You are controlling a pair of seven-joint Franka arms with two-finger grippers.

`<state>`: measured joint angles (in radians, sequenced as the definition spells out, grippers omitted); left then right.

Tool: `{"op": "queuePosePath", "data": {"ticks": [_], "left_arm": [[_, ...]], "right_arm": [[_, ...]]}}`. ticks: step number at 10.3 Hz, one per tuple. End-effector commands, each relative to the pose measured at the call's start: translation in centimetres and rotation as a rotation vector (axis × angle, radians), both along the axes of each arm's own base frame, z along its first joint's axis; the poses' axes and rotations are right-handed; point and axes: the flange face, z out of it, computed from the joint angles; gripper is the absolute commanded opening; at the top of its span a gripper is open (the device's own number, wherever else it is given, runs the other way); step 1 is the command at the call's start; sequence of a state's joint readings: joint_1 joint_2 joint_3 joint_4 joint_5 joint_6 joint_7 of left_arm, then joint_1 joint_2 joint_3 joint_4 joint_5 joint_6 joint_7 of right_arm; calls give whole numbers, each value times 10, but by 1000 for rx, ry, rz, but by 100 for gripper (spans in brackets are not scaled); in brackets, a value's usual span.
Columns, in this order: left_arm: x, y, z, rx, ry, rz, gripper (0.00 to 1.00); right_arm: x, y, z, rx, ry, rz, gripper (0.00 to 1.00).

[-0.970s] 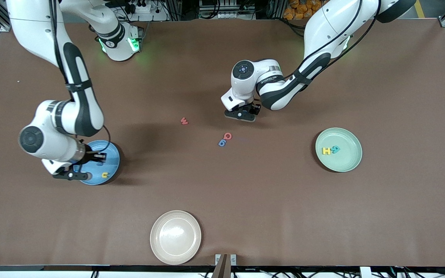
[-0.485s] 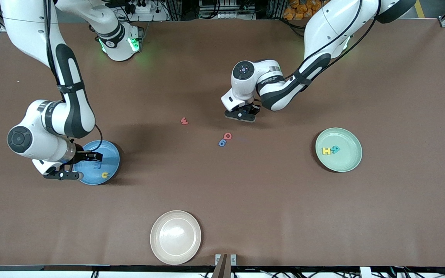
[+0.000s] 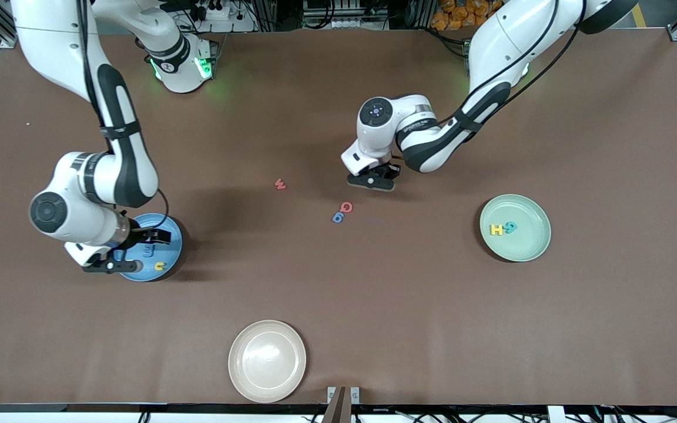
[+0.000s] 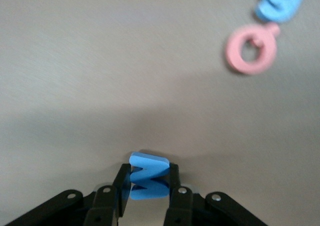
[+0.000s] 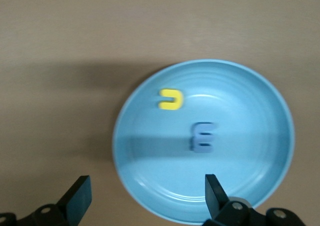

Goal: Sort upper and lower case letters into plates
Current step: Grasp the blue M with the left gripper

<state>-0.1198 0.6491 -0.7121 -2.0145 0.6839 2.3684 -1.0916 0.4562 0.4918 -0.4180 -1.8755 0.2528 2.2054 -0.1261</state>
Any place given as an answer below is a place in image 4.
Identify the pink capital letter Q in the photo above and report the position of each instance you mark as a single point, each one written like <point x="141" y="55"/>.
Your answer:
<point x="233" y="53"/>

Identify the blue capital letter W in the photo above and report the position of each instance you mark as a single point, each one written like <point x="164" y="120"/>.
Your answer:
<point x="150" y="163"/>

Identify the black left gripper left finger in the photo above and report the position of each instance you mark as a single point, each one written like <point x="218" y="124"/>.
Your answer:
<point x="102" y="206"/>

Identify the blue lowercase letter g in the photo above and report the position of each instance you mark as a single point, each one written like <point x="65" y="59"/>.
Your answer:
<point x="272" y="12"/>

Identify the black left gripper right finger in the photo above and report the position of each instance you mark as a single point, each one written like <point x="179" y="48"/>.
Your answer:
<point x="182" y="208"/>

